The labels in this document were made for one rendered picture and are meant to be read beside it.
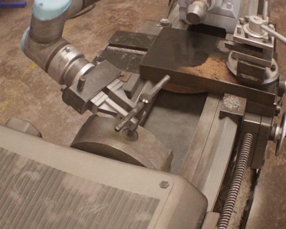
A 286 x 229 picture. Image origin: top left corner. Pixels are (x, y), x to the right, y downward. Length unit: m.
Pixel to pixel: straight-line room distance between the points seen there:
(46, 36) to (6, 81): 2.46
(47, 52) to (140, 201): 0.43
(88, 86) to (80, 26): 2.94
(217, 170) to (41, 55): 0.71
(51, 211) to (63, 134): 2.06
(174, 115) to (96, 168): 1.02
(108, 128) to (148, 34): 1.00
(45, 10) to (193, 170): 0.77
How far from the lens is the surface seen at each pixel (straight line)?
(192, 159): 1.38
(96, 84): 0.90
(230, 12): 1.97
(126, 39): 1.87
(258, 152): 1.71
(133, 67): 1.69
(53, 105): 2.94
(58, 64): 0.92
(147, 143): 0.95
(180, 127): 1.65
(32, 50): 0.95
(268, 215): 2.28
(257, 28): 1.46
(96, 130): 0.96
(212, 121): 1.52
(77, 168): 0.72
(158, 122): 1.66
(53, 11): 0.85
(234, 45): 1.47
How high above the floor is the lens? 1.88
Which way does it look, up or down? 42 degrees down
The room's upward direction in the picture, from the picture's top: 3 degrees counter-clockwise
